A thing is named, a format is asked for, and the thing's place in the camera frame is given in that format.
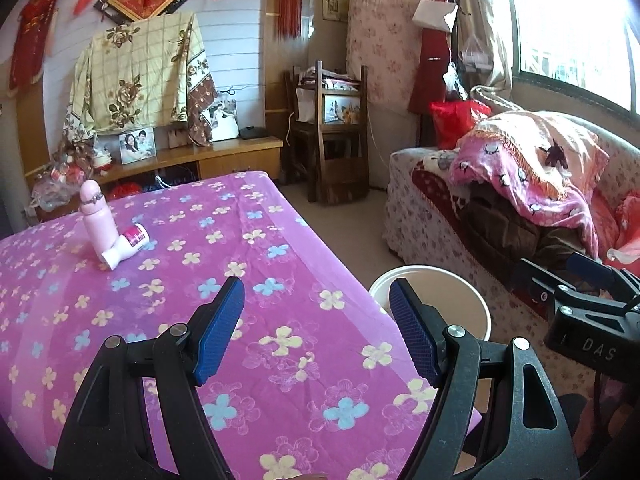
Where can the yellow floral hanging cloth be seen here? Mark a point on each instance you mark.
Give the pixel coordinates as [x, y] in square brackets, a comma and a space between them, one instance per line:
[146, 74]

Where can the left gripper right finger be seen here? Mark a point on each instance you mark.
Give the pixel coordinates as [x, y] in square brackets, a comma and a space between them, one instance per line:
[428, 338]

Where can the red chinese knot decoration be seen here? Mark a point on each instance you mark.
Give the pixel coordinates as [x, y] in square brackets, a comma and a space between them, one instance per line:
[30, 43]

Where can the wooden tv cabinet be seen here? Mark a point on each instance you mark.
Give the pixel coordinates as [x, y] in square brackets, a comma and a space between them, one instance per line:
[224, 157]

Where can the red plastic bag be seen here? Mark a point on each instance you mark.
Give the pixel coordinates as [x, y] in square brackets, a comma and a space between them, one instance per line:
[455, 119]

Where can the framed couple photo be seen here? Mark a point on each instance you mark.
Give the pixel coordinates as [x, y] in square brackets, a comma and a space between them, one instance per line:
[137, 145]

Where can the person's right hand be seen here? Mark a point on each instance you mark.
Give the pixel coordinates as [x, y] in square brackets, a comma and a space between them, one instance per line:
[608, 408]

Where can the white trash bucket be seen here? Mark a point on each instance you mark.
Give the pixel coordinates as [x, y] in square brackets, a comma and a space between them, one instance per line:
[457, 301]

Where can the white bottle pink label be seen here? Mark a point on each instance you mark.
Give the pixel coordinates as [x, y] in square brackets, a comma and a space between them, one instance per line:
[129, 243]

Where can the wooden chair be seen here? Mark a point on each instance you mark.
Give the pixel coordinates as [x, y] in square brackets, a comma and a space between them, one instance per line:
[326, 139]

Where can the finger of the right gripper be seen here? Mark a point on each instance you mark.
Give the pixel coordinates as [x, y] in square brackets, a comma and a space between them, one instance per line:
[538, 287]
[600, 275]

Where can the pink blanket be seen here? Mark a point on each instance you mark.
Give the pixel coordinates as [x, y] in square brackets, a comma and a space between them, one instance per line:
[544, 164]

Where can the pink thermos bottle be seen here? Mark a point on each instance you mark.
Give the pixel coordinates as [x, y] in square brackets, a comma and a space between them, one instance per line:
[97, 217]

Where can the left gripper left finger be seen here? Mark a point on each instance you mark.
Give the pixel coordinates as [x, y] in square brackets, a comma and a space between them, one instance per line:
[193, 351]

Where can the floral covered sofa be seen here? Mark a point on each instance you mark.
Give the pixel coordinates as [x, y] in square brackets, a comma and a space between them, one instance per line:
[472, 231]

